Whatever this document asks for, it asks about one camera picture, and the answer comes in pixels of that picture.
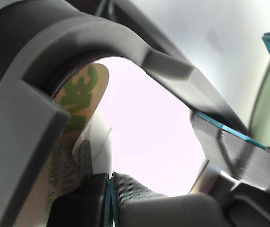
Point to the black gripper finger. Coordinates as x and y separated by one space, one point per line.
135 186

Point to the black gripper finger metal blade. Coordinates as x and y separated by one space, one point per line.
85 205

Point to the tan tape liner green print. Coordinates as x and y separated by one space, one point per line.
85 94

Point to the teal elastic band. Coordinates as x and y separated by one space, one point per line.
111 189

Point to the dark printed bar blue strip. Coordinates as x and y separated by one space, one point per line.
244 153

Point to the grey printed fixture holder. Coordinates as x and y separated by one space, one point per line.
42 59

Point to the black frame beam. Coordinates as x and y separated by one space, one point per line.
149 28

